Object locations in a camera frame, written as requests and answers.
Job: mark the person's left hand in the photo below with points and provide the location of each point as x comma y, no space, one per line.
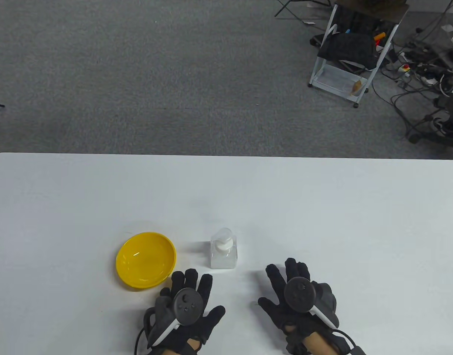
198,327

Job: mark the person's right hand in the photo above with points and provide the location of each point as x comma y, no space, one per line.
276,314

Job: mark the clear foam dish soap pump bottle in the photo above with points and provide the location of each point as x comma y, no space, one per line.
224,257

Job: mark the yellow bowl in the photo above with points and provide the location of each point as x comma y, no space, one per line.
145,259

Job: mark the dark grey left hand controller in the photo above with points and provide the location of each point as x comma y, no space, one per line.
187,307

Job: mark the dark grey hand controller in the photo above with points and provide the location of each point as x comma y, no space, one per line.
299,294
187,307

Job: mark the dark grey right hand controller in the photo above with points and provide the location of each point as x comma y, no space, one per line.
299,294

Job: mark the white rolling shelf cart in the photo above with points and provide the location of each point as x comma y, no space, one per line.
324,79

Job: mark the brown item in tray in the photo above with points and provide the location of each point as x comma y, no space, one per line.
356,87

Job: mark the black wheeled equipment base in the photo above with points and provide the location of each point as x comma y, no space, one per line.
446,135

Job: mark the black bag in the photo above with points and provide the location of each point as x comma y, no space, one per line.
348,50

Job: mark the red emergency button box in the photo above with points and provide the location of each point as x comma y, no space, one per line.
405,68

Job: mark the orange tool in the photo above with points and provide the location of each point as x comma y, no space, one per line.
379,36

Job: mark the black tripod legs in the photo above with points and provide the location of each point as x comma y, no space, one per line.
285,8

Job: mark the white paper sheet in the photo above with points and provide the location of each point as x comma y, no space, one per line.
448,27

